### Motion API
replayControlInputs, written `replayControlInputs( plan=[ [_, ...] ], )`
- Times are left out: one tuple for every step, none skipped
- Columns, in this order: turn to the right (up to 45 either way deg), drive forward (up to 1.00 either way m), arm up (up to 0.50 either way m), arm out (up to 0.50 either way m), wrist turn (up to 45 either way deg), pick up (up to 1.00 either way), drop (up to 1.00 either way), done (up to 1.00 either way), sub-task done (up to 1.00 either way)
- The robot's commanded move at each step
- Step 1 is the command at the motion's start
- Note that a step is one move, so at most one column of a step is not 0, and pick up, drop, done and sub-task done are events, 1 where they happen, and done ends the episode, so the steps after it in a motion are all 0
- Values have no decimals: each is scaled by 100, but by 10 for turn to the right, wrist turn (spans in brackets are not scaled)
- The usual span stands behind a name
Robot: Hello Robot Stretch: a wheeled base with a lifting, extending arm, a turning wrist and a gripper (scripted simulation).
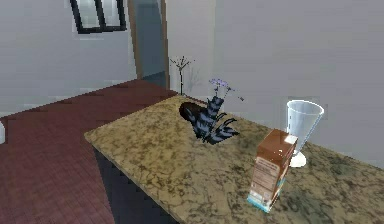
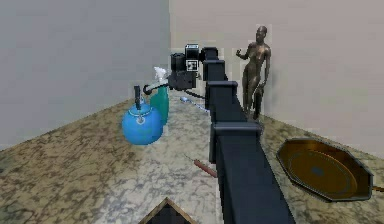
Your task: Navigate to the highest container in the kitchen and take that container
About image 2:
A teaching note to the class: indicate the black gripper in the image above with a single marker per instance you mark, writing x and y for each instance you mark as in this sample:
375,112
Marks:
181,80

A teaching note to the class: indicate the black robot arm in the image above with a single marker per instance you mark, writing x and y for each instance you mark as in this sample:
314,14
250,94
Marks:
243,166

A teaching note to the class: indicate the green spray bottle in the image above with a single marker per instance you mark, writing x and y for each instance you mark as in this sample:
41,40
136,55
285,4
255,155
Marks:
162,103

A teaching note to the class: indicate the blue and silver spoon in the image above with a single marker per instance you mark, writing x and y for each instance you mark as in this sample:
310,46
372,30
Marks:
195,104

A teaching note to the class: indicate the blue round kettle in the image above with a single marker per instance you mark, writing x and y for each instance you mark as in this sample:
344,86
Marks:
141,126

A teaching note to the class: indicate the red-brown pencil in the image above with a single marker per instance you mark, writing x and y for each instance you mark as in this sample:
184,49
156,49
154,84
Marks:
205,168

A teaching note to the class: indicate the bronze human figure statue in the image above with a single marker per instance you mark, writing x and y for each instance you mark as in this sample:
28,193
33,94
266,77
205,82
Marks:
255,66

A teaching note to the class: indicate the dark brown-edged triangular object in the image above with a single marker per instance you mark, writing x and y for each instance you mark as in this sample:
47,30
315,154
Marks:
168,215

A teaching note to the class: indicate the golden octagonal pan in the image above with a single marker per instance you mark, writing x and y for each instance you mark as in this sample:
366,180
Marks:
320,170

